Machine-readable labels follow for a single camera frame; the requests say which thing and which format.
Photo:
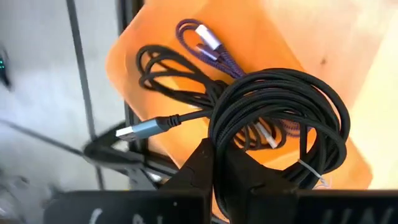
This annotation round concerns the translucent orange bin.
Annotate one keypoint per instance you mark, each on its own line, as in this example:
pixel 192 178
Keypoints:
pixel 264 40

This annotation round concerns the black device with green light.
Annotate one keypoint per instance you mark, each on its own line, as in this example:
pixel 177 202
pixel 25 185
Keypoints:
pixel 3 71

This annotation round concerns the black frame bracket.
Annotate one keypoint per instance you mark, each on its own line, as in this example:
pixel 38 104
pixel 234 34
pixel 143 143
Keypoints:
pixel 109 154

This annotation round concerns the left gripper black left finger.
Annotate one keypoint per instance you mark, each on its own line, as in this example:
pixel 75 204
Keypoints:
pixel 124 208

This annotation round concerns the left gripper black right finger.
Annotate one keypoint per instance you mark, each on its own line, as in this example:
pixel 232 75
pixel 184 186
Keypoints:
pixel 264 202

